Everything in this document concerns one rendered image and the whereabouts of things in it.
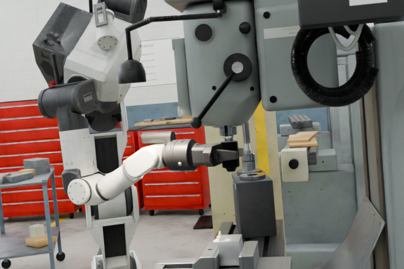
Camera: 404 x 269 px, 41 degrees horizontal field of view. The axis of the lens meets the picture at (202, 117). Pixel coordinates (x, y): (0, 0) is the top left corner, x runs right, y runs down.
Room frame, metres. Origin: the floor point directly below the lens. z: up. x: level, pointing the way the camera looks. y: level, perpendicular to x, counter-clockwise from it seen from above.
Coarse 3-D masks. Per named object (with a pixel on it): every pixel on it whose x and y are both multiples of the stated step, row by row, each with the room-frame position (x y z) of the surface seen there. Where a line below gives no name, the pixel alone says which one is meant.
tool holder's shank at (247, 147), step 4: (244, 124) 1.94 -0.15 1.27; (248, 124) 1.94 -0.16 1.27; (244, 128) 1.94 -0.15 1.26; (248, 128) 1.94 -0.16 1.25; (244, 132) 1.94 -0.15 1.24; (248, 132) 1.94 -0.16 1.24; (244, 136) 1.94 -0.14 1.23; (248, 136) 1.94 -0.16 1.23; (244, 140) 1.94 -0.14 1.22; (248, 140) 1.94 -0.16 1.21; (244, 144) 1.94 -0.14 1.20; (248, 144) 1.94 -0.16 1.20; (244, 148) 1.94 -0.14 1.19; (248, 148) 1.93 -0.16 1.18; (248, 152) 1.94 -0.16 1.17
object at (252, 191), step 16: (240, 176) 1.84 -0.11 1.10; (256, 176) 1.81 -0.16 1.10; (240, 192) 1.79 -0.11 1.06; (256, 192) 1.79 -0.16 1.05; (272, 192) 1.79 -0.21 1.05; (240, 208) 1.79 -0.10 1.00; (256, 208) 1.79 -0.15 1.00; (272, 208) 1.79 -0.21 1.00; (240, 224) 1.79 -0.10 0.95; (256, 224) 1.79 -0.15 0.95; (272, 224) 1.79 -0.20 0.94
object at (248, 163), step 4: (252, 156) 1.93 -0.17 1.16; (244, 160) 1.93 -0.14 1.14; (248, 160) 1.92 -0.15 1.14; (252, 160) 1.93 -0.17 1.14; (244, 164) 1.93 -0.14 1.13; (248, 164) 1.92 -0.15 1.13; (252, 164) 1.93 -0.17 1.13; (244, 168) 1.93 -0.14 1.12; (248, 168) 1.92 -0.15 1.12; (252, 168) 1.93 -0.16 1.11
